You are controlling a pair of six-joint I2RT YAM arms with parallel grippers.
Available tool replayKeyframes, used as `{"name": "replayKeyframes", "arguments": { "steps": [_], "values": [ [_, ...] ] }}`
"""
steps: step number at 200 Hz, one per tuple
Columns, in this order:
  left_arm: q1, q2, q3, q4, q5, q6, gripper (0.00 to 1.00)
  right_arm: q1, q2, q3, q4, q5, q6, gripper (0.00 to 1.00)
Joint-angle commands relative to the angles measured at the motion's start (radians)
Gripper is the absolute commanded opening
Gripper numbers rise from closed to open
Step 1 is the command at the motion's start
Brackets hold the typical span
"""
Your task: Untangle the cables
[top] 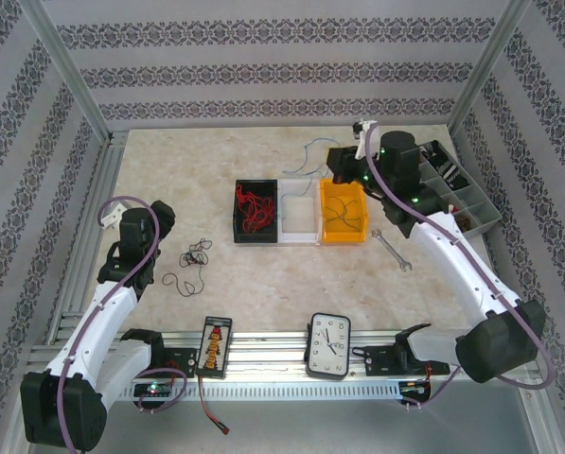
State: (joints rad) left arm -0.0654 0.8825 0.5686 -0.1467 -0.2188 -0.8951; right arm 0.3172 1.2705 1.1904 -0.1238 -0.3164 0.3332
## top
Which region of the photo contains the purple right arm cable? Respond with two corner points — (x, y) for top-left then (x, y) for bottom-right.
(364, 125), (557, 412)

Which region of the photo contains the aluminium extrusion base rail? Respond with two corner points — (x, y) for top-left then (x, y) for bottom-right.
(26, 328), (501, 382)

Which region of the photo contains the slotted metal cable duct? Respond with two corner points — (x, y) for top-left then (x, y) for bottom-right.
(115, 380), (401, 403)

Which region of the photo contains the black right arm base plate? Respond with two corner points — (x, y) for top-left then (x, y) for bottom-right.
(352, 344), (434, 378)

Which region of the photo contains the grey metal sheet panel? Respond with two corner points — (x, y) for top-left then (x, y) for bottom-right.
(87, 396), (537, 454)

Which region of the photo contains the small black controller board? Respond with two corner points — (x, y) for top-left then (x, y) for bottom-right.
(399, 380), (433, 396)

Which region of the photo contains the grey divided organizer tray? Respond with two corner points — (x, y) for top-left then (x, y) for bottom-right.
(416, 139), (503, 236)

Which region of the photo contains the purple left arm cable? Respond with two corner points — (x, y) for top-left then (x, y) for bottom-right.
(54, 196), (188, 453)

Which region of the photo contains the yellow plastic bin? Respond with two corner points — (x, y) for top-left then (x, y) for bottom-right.
(317, 178), (367, 246)

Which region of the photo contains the clear white plastic bin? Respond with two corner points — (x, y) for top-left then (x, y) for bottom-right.
(276, 178), (322, 246)

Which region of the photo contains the black device with orange print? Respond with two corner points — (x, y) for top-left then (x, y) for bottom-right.
(195, 315), (235, 379)

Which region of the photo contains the thin red cable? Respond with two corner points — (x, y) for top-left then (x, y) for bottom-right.
(237, 188), (274, 233)
(234, 184), (259, 209)
(243, 196), (276, 234)

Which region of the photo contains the small board with green light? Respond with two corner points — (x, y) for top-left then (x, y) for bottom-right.
(133, 382), (174, 398)

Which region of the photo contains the black white striped item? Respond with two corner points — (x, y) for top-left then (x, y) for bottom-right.
(418, 141), (471, 190)

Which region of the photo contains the aluminium corner post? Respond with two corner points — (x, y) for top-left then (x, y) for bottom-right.
(447, 0), (532, 138)
(24, 0), (113, 143)

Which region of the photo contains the aluminium side rail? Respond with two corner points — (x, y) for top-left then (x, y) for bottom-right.
(49, 131), (130, 346)

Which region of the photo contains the white face alarm clock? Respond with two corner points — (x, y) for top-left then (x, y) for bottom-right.
(304, 311), (353, 381)

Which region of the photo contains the black plastic bin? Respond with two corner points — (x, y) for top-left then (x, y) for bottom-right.
(233, 178), (281, 245)

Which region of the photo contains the red lead with plug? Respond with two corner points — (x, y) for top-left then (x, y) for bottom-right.
(199, 375), (230, 434)

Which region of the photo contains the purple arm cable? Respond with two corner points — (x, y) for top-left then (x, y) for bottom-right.
(364, 125), (557, 412)
(54, 196), (188, 453)

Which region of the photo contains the steel open-end wrench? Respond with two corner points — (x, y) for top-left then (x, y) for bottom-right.
(371, 229), (414, 273)

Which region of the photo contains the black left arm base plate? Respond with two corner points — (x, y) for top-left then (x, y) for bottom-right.
(134, 347), (198, 379)

